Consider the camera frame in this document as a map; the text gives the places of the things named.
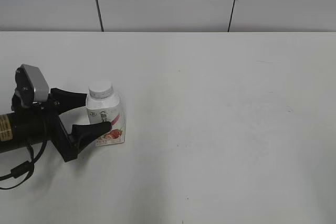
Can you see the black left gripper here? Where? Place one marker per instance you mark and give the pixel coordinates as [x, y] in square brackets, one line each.
[42, 122]

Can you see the white yili changqing yogurt bottle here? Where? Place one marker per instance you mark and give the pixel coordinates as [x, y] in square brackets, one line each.
[107, 108]

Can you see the white round bottle cap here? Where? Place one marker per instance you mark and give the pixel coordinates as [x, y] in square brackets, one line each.
[101, 89]

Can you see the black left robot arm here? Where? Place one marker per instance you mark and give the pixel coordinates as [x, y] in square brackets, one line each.
[41, 121]

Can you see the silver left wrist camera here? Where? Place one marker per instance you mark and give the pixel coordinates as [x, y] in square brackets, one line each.
[31, 86]

